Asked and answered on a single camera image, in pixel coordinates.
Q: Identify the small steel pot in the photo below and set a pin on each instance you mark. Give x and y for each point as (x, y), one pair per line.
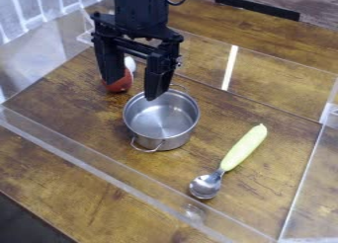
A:
(160, 123)

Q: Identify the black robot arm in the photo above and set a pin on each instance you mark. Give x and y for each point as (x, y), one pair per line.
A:
(140, 14)

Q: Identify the clear acrylic triangle bracket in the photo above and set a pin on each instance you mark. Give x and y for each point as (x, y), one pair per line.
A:
(86, 37)

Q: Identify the green handled metal spoon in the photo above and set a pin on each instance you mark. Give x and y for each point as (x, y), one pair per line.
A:
(205, 186)

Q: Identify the black bar on table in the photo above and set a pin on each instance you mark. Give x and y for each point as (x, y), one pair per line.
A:
(262, 8)

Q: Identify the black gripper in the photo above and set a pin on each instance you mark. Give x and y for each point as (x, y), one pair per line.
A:
(155, 44)

